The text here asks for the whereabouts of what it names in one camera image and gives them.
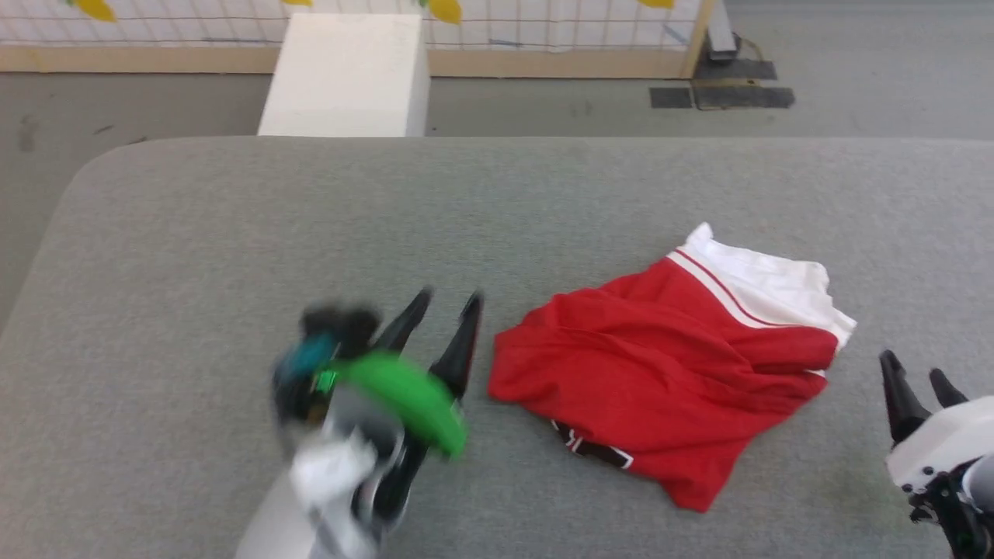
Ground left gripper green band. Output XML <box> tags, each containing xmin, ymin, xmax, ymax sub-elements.
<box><xmin>320</xmin><ymin>287</ymin><xmax>485</xmax><ymax>523</ymax></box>

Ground grey metal post base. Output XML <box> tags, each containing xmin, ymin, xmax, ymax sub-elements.
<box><xmin>704</xmin><ymin>0</ymin><xmax>740</xmax><ymax>62</ymax></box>

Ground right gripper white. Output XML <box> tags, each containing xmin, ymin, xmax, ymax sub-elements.
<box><xmin>878</xmin><ymin>349</ymin><xmax>994</xmax><ymax>495</ymax></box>

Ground long black floor mat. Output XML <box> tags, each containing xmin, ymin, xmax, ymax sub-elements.
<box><xmin>693</xmin><ymin>78</ymin><xmax>796</xmax><ymax>111</ymax></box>

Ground wooden frame mesh fence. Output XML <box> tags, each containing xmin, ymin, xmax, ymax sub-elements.
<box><xmin>0</xmin><ymin>0</ymin><xmax>716</xmax><ymax>81</ymax></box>

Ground black floor plate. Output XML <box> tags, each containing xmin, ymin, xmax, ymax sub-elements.
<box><xmin>693</xmin><ymin>57</ymin><xmax>778</xmax><ymax>82</ymax></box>

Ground red white garment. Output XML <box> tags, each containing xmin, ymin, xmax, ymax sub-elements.
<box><xmin>487</xmin><ymin>222</ymin><xmax>858</xmax><ymax>514</ymax></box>

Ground white rectangular block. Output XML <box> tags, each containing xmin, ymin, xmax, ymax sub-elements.
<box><xmin>257</xmin><ymin>12</ymin><xmax>431</xmax><ymax>138</ymax></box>

